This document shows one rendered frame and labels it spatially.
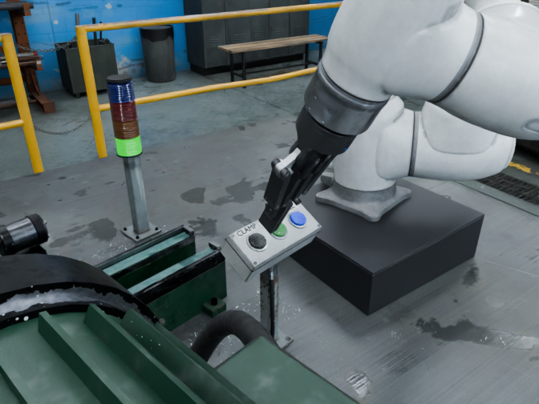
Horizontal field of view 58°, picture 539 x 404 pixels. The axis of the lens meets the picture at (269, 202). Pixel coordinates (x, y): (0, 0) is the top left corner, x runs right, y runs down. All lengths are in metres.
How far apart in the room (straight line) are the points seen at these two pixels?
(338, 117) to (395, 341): 0.58
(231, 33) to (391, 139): 5.24
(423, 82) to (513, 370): 0.66
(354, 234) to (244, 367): 0.89
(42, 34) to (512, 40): 5.60
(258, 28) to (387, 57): 6.01
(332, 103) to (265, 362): 0.36
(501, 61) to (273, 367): 0.39
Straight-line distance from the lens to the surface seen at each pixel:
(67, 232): 1.43
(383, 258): 1.05
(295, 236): 0.84
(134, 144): 1.24
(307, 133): 0.59
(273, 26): 6.64
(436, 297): 1.16
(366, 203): 1.20
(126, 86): 1.19
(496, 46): 0.55
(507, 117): 0.57
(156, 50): 5.93
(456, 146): 1.13
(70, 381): 0.21
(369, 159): 1.15
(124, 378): 0.21
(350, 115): 0.56
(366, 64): 0.52
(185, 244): 1.10
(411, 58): 0.51
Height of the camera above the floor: 1.50
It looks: 28 degrees down
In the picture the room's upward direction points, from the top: straight up
